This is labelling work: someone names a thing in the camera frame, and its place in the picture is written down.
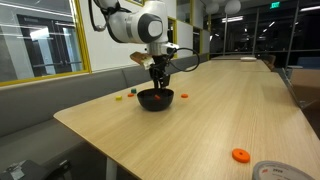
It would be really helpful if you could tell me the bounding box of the grey bench sofa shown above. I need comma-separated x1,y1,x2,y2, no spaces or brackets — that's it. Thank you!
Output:
0,54,209,180

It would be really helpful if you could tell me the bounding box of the white plate on table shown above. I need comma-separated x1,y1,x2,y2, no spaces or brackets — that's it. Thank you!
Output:
240,57,257,62

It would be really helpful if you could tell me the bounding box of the yellow cube block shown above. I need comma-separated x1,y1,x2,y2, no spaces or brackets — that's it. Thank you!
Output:
115,96,122,101

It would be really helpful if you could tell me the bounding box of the grey duct tape roll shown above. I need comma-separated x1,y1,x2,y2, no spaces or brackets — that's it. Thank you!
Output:
252,161,315,180

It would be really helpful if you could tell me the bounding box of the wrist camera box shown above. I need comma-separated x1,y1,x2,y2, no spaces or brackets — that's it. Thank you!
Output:
130,52,155,70

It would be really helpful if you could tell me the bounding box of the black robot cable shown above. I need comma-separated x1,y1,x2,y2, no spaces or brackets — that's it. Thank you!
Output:
88,0,201,73

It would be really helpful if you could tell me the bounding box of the black device on bench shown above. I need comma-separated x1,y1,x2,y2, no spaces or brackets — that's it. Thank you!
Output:
0,160,73,180

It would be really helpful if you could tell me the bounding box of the black bowl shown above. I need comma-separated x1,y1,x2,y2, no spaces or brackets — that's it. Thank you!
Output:
137,88,174,111

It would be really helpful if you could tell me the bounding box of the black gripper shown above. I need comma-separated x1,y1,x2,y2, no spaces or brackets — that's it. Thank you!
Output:
149,55,170,89

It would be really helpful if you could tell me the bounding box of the green cube block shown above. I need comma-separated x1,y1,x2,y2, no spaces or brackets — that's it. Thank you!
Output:
131,88,137,94

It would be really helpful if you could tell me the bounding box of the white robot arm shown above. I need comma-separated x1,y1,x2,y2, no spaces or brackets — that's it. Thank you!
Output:
88,0,179,89

